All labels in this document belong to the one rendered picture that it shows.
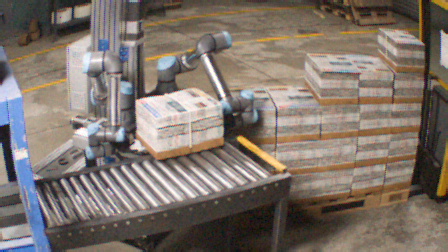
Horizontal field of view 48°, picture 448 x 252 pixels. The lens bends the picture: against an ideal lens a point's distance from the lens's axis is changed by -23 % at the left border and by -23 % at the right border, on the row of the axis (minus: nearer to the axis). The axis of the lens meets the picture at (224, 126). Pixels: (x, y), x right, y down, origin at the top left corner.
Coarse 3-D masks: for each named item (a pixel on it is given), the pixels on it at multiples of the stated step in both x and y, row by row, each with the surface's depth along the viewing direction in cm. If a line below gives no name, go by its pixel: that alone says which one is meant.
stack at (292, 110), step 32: (256, 96) 388; (288, 96) 389; (256, 128) 374; (288, 128) 377; (320, 128) 384; (352, 128) 384; (384, 128) 388; (256, 160) 382; (288, 160) 386; (320, 160) 390; (352, 160) 394; (320, 192) 400; (256, 224) 402
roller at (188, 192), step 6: (156, 162) 315; (162, 162) 313; (162, 168) 309; (168, 168) 308; (168, 174) 304; (174, 174) 302; (174, 180) 298; (180, 180) 296; (180, 186) 293; (186, 186) 291; (186, 192) 288; (192, 192) 286
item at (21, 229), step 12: (0, 192) 270; (12, 192) 272; (0, 204) 259; (12, 204) 261; (0, 216) 248; (12, 216) 250; (24, 216) 251; (0, 228) 238; (12, 228) 239; (24, 228) 241; (0, 240) 228; (12, 240) 230; (24, 240) 232
